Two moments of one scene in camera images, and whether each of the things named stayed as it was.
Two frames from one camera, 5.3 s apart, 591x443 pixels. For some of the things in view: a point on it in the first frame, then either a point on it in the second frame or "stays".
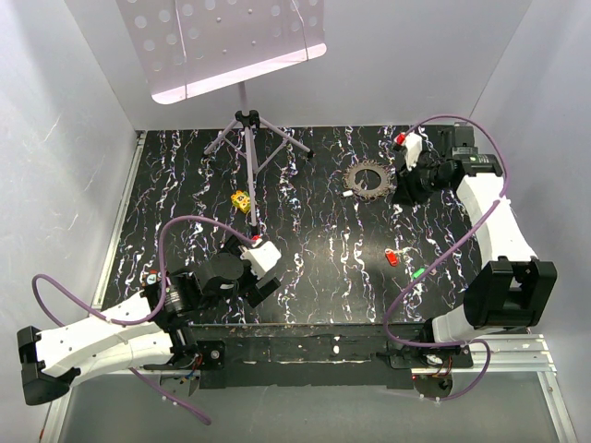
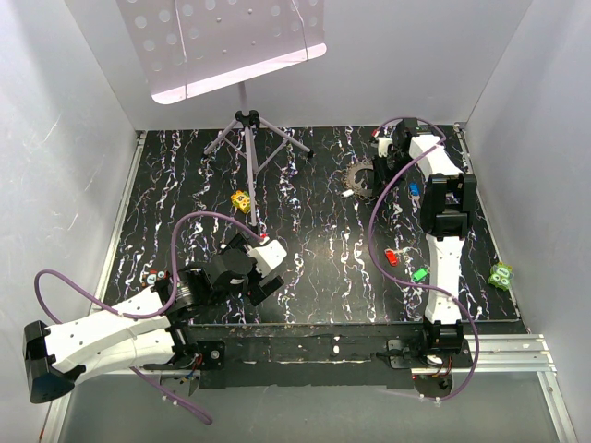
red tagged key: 391,257 stays
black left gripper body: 249,290 stays
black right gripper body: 422,181 -> 388,167
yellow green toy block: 241,199 stays
